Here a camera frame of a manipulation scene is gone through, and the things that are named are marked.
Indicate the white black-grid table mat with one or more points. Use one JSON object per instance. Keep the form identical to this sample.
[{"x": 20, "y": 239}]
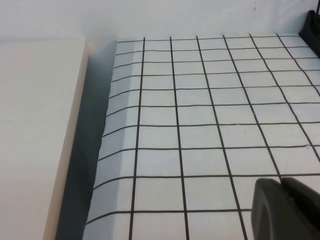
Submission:
[{"x": 200, "y": 125}]

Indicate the black plastic drain tray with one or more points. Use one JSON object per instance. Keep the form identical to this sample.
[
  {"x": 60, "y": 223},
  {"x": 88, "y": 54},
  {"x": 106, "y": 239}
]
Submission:
[{"x": 311, "y": 30}]

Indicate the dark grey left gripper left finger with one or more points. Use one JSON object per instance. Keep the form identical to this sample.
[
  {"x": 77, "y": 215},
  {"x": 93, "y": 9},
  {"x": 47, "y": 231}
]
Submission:
[{"x": 266, "y": 210}]

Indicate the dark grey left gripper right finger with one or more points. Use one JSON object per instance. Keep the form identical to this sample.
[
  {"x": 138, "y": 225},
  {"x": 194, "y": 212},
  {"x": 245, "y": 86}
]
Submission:
[{"x": 302, "y": 212}]

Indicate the beige board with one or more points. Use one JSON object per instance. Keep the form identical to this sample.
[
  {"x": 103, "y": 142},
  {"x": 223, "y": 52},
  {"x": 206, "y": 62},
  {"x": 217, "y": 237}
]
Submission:
[{"x": 32, "y": 125}]

